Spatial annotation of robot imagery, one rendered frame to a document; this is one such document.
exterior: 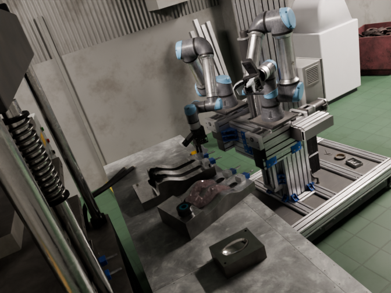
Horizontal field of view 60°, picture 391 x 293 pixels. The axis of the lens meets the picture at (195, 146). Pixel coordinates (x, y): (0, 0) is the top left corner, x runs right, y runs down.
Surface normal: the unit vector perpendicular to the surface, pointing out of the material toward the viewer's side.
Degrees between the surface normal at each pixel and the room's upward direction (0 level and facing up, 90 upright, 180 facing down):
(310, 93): 90
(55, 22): 90
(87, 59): 90
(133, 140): 90
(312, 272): 0
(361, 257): 0
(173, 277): 0
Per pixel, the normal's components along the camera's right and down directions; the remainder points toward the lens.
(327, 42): 0.46, 0.28
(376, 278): -0.25, -0.87
